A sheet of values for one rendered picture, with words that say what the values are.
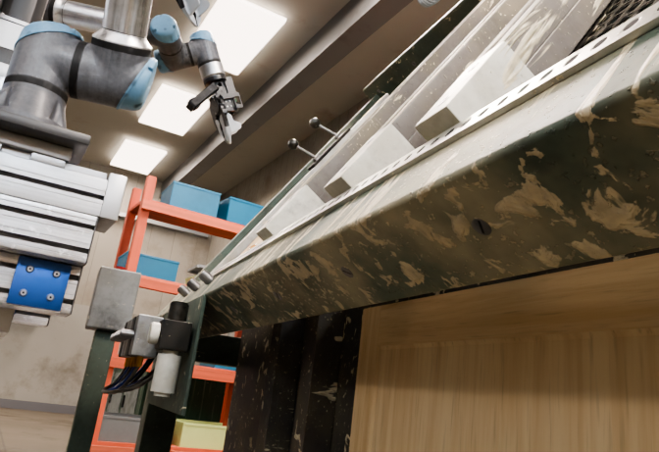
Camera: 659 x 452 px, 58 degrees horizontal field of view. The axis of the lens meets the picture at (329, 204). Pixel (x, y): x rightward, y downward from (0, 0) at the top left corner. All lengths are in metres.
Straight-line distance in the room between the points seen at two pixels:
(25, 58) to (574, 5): 0.96
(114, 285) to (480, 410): 1.31
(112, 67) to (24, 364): 8.98
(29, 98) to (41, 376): 8.98
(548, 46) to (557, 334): 0.33
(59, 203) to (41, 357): 8.95
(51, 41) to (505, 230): 1.01
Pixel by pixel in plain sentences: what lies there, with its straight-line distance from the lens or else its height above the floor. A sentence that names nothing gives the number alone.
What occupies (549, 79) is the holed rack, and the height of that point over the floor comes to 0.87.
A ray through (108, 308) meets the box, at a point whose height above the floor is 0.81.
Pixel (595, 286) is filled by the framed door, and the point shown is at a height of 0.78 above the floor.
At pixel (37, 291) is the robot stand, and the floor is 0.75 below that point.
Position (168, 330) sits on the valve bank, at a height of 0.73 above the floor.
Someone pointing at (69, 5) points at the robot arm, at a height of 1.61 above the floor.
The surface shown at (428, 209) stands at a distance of 0.52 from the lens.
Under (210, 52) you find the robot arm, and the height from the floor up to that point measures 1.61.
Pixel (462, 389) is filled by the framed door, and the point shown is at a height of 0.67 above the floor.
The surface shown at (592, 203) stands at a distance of 0.43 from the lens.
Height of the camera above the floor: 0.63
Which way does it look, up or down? 18 degrees up
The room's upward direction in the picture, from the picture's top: 7 degrees clockwise
